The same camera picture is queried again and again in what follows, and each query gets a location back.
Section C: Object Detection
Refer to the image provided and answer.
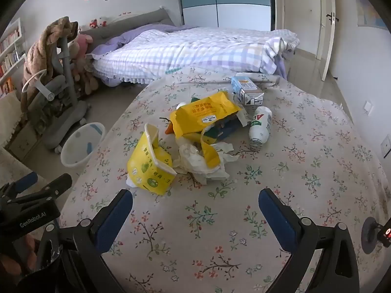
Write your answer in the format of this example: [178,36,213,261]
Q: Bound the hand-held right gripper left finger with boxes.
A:
[37,188,134,293]

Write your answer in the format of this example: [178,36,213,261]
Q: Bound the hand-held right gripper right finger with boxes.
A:
[258,188,361,293]

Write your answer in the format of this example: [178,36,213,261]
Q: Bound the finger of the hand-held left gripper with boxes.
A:
[12,173,73,208]
[0,171,39,197]

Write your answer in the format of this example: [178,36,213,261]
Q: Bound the white plastic bin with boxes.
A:
[60,122,106,168]

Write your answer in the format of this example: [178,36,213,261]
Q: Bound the crushed yellow paper cup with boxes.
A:
[127,123,178,196]

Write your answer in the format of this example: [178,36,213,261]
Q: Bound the torn yellow wrapper strip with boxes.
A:
[200,128,222,168]

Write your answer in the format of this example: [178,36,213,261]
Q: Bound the white drawing paper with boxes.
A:
[174,137,230,185]

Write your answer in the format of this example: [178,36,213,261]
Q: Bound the yellow snack packet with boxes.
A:
[169,91,242,138]

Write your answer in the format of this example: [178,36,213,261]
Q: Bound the floral bedsheet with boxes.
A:
[59,65,391,293]

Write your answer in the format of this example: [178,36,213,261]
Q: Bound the grey study chair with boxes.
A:
[21,31,90,151]

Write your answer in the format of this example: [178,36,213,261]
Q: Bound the white plastic bottle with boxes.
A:
[248,106,273,151]

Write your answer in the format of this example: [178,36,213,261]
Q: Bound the black device with red light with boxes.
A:
[361,217,391,254]

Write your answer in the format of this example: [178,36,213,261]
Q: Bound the blue cardboard box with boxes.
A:
[208,119,242,142]

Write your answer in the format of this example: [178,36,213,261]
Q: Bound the brown plush toy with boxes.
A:
[73,58,100,95]

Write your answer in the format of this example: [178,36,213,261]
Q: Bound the brown fuzzy blanket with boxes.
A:
[23,17,80,98]

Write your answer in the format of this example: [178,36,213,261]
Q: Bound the white bookshelf with books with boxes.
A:
[0,18,26,98]

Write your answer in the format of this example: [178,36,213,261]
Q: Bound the light blue milk carton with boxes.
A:
[230,76,265,106]

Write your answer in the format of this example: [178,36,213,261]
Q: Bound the pink plush toy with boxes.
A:
[69,34,94,64]

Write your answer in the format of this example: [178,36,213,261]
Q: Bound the lilac ruffled bedding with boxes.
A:
[88,24,199,60]

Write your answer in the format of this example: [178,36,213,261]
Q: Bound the white cat plush toy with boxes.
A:
[89,17,109,29]

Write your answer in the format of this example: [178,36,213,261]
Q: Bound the white door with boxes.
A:
[273,0,339,81]

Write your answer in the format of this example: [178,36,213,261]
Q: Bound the checked purple quilt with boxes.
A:
[87,26,301,86]

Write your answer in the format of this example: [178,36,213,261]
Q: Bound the grey bed headboard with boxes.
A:
[80,8,176,48]

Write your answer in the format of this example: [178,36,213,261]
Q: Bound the white and teal wardrobe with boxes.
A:
[177,0,272,31]

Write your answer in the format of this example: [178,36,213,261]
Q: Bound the wall poster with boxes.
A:
[354,0,388,29]

